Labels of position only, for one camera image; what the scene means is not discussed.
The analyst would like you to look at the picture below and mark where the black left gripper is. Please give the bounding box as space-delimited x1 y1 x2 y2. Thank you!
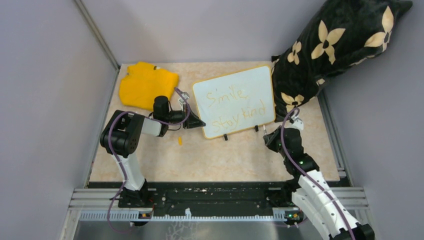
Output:
164 103 206 129

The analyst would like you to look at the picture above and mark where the yellow framed whiteboard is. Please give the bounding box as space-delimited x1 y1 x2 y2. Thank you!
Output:
192 65 276 140

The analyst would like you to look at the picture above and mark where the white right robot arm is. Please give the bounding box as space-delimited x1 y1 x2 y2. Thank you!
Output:
263 126 376 240

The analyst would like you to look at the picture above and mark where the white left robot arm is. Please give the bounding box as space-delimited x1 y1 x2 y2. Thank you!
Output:
99 94 206 208

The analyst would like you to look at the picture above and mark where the yellow folded cloth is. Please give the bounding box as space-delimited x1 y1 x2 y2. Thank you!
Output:
118 62 180 111

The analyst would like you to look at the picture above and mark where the black floral pillow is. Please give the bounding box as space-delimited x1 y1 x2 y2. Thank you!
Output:
271 0 413 122

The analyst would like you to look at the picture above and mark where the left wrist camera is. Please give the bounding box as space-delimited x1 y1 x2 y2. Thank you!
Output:
177 92 190 105

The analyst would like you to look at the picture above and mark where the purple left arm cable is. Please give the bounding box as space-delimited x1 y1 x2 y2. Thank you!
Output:
105 87 192 234

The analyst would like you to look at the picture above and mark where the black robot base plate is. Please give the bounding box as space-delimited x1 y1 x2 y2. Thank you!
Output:
85 179 295 217

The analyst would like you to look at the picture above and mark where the aluminium frame rail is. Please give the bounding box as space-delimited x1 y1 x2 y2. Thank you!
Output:
67 187 369 223

